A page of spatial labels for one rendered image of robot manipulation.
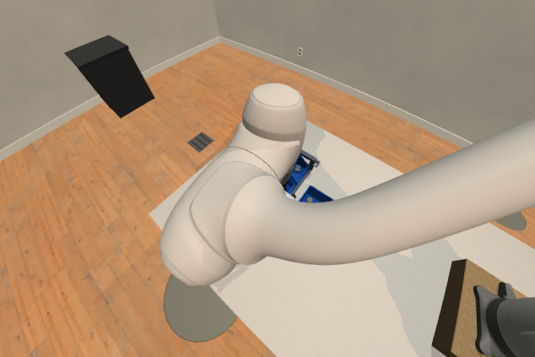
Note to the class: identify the blue open-front bin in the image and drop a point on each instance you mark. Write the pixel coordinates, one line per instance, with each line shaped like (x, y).
(290, 186)
(316, 195)
(296, 177)

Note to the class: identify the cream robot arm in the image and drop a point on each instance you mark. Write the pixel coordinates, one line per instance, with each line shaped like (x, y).
(236, 212)

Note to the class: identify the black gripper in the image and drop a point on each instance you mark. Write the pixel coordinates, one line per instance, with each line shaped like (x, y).
(288, 195)

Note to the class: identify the grey metal shelf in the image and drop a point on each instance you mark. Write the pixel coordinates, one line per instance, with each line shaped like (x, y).
(313, 162)

